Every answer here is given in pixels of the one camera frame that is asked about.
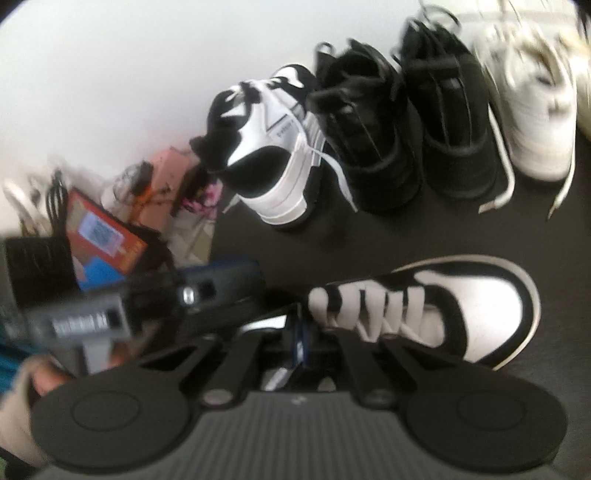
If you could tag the pink floral pouch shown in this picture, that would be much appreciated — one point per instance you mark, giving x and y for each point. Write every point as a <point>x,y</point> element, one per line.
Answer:
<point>203,198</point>

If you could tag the teal striped garment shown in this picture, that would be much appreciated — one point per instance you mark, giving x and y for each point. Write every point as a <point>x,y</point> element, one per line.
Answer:
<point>11,369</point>

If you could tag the pink box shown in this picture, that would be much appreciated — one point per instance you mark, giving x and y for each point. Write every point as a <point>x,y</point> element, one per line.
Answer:
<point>168,170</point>

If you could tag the chunky black white sneaker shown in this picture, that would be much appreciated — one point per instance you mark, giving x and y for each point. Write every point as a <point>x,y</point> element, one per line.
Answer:
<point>277,157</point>

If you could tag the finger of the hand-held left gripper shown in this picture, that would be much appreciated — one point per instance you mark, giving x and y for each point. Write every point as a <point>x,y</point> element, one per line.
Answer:
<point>221,286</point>

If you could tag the orange cardboard box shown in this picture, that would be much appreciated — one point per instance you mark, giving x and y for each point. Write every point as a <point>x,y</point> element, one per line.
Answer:
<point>106,221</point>

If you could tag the flat-soled black white sneaker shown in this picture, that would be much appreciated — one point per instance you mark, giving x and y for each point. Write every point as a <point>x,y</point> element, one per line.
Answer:
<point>485,295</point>

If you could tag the black leather shoe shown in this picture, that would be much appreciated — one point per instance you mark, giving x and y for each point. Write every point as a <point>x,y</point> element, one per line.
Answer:
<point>369,138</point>
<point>452,115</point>

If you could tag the clear packet with orange clip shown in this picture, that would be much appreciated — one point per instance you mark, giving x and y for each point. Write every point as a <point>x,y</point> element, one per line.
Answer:
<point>131,184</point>

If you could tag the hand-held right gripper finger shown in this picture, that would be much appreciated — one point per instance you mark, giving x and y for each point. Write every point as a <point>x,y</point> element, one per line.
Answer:
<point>298,345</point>
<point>308,347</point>

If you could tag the person's left hand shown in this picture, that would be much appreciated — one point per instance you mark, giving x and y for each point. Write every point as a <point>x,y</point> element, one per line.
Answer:
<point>46,381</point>

